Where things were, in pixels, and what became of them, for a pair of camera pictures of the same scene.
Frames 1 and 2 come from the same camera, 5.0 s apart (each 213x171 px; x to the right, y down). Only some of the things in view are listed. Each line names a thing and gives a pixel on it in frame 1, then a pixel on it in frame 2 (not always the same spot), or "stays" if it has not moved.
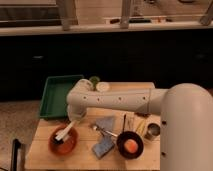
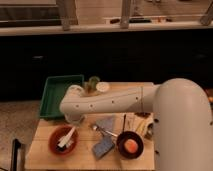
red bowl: (69, 144) stays
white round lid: (103, 87) stays
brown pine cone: (143, 114) stays
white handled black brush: (59, 136) to (66, 141)
